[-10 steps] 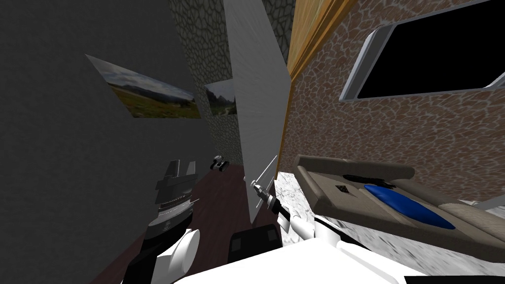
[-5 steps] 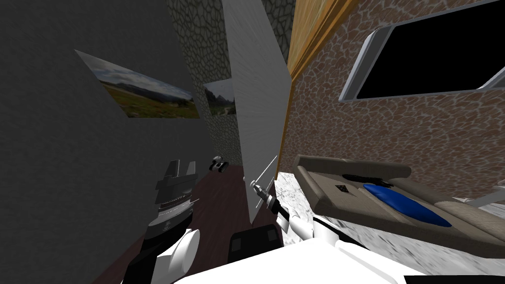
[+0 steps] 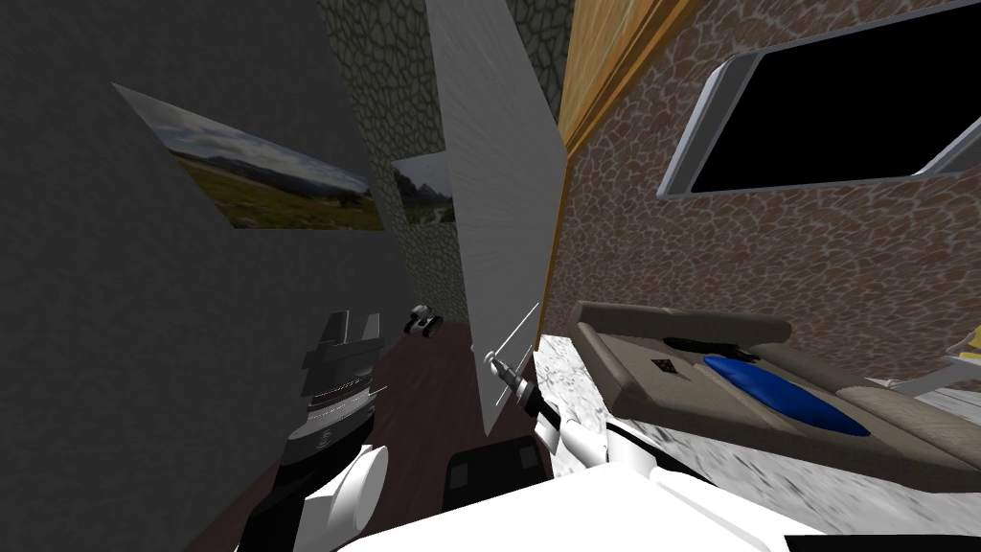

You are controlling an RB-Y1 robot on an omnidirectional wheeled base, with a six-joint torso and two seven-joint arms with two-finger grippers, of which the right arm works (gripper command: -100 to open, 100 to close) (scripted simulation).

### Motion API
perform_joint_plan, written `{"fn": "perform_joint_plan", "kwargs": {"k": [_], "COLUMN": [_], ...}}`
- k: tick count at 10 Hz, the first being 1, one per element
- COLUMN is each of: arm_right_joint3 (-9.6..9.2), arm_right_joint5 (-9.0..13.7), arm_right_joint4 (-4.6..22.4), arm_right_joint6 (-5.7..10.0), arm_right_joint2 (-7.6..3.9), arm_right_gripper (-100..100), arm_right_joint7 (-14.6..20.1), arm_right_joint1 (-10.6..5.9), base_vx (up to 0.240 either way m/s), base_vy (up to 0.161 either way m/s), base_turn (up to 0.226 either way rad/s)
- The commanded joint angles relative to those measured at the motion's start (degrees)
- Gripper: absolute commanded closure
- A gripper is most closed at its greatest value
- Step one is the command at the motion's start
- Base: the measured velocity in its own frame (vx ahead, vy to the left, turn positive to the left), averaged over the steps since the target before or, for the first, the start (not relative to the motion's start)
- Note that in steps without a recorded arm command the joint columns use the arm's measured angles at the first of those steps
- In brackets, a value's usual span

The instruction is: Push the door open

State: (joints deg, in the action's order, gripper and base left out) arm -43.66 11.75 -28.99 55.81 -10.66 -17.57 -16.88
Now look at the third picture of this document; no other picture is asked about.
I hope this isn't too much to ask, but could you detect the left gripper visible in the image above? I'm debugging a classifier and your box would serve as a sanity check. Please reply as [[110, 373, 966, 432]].
[[301, 310, 387, 396]]

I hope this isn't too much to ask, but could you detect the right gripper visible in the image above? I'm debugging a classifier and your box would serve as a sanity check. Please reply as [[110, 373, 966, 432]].
[[532, 398, 568, 432]]

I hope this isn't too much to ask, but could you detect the small black white object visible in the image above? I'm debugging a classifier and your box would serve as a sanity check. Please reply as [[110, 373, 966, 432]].
[[402, 304, 445, 341]]

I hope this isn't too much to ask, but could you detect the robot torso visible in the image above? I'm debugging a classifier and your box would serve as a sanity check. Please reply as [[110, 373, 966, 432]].
[[336, 436, 825, 552]]

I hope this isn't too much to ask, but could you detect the grey white door leaf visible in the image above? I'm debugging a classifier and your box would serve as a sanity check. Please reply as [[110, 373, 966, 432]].
[[424, 0, 570, 438]]

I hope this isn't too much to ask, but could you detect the grey framed dark window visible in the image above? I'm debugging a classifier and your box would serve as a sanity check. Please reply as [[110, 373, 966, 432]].
[[656, 0, 981, 201]]

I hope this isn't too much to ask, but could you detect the small mountain wall picture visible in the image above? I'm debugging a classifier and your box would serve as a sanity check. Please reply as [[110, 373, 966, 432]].
[[391, 151, 458, 226]]

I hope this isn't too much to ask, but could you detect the wide landscape wall picture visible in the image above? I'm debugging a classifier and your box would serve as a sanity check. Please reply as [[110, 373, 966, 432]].
[[110, 82, 385, 231]]

